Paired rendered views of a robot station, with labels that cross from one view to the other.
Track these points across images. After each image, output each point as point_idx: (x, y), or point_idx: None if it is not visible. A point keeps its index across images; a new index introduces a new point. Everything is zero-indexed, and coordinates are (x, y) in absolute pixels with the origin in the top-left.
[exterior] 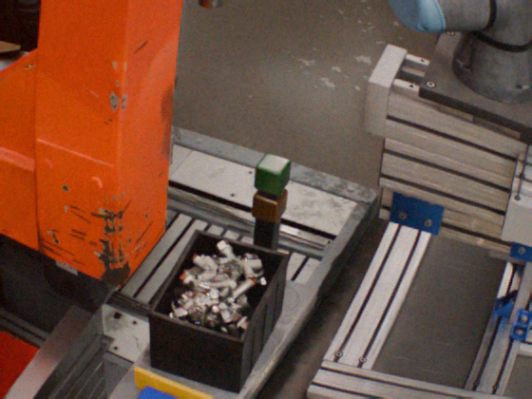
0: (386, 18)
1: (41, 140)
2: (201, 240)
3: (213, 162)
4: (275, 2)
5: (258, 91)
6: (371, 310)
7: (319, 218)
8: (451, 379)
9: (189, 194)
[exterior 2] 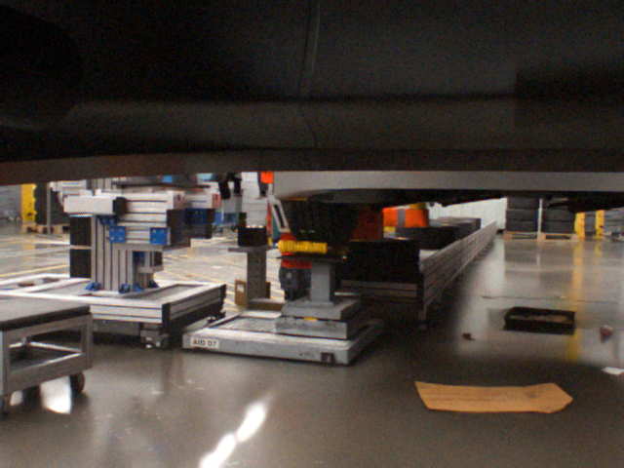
0: (116, 417)
1: None
2: (257, 230)
3: (256, 336)
4: (217, 419)
5: (233, 376)
6: (204, 288)
7: (212, 330)
8: (179, 287)
9: (265, 331)
